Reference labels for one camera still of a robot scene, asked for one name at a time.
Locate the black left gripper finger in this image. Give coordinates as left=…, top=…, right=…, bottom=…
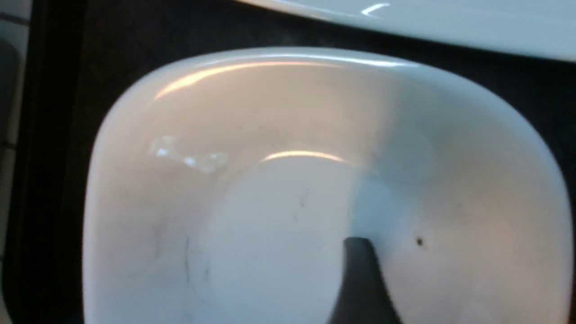
left=328, top=237, right=402, bottom=324

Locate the white small bowl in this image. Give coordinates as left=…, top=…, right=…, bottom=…
left=83, top=47, right=574, bottom=324

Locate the large white square rice plate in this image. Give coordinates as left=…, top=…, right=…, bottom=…
left=247, top=0, right=576, bottom=62

